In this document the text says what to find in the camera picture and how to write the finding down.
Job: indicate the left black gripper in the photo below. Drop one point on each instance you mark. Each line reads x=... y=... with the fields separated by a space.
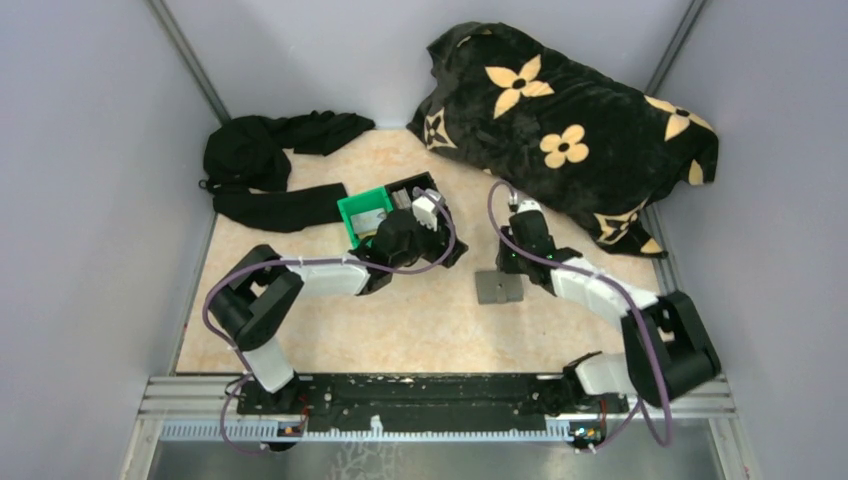
x=436 y=237

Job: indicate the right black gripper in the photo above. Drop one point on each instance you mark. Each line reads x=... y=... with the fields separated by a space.
x=506 y=265

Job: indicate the green plastic bin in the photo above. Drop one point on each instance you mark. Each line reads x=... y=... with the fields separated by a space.
x=368 y=200

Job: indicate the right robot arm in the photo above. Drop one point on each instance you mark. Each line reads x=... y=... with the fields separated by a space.
x=667 y=351

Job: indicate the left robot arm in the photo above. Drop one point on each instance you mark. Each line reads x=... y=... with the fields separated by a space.
x=247 y=307

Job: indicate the cards in black bin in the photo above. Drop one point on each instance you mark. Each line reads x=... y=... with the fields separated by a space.
x=401 y=199

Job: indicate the black plastic bin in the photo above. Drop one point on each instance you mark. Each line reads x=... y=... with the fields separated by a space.
x=452 y=248

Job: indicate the black floral plush blanket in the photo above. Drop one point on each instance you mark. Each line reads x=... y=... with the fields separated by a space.
x=575 y=140

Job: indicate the black cloth garment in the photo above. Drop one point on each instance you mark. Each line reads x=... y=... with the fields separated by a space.
x=248 y=171

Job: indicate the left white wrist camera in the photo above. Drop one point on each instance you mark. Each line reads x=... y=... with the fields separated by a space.
x=425 y=209

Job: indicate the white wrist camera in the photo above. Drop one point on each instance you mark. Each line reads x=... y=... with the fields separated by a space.
x=425 y=209
x=519 y=206

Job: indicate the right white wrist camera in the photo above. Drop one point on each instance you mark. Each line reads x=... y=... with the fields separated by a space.
x=519 y=206

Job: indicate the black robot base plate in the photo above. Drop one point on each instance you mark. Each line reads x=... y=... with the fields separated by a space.
x=460 y=403

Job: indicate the aluminium frame rail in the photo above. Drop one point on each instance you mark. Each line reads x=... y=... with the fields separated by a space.
x=204 y=407

